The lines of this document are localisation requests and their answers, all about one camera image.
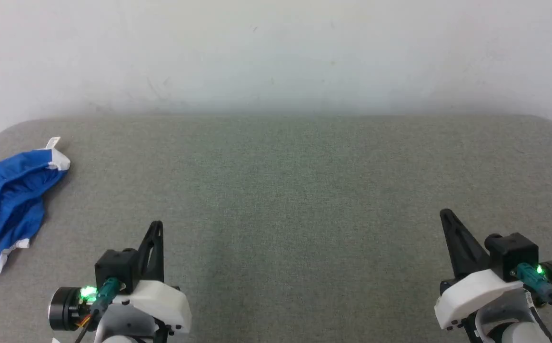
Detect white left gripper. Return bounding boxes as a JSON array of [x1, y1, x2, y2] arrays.
[[112, 221, 192, 335]]

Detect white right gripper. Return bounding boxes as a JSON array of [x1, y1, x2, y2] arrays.
[[434, 209, 525, 331]]

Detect blue shorts with white trim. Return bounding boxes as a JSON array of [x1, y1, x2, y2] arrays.
[[0, 137, 71, 298]]

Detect left arm green plug cable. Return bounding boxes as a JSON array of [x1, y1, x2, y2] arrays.
[[74, 277, 123, 343]]

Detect arm green plug cable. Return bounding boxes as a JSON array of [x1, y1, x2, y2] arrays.
[[74, 277, 123, 343], [514, 262, 552, 321]]

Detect right arm green plug cable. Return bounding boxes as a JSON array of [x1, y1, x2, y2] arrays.
[[514, 262, 552, 321]]

